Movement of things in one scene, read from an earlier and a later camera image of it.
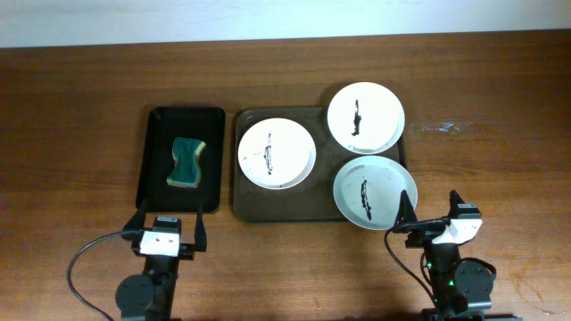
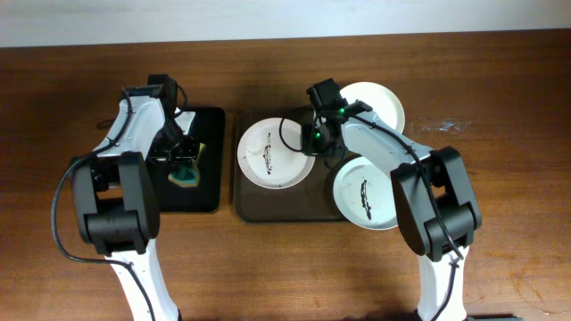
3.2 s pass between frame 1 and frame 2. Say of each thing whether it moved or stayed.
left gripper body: moved
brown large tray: stayed
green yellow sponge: stayed
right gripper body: moved
